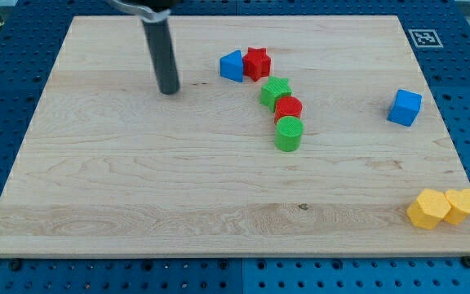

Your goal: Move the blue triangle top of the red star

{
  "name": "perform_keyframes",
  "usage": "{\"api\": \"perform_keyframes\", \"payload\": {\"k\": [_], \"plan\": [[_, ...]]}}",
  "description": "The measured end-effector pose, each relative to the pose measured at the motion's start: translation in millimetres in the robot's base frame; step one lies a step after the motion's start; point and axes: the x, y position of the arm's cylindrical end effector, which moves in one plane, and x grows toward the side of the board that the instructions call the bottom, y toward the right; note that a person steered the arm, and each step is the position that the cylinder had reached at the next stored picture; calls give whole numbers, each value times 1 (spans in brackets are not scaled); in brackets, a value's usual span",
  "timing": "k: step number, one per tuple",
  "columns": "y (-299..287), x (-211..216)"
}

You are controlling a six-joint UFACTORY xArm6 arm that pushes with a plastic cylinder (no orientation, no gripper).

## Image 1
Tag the green star block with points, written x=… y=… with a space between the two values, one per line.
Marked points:
x=273 y=90

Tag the green cylinder block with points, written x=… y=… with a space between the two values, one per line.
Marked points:
x=289 y=130

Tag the red cylinder block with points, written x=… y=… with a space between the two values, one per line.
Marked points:
x=288 y=106

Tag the blue triangle block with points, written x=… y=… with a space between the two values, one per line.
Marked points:
x=231 y=66

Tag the black bolt left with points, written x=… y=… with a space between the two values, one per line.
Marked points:
x=15 y=265

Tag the black bolt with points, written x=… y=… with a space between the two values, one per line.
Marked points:
x=15 y=265
x=465 y=261

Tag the wooden board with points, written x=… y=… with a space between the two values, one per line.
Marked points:
x=111 y=168

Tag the white fiducial marker tag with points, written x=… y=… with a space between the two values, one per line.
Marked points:
x=425 y=38

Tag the yellow heart block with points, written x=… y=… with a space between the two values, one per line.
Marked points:
x=459 y=201

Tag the black bolt right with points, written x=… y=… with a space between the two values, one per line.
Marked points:
x=465 y=261

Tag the red star block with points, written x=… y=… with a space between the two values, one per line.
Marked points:
x=256 y=63

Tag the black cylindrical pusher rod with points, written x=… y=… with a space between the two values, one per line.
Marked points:
x=159 y=41

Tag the yellow hexagon block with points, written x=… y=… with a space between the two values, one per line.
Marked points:
x=428 y=209

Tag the blue cube block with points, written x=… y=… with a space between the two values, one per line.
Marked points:
x=405 y=108

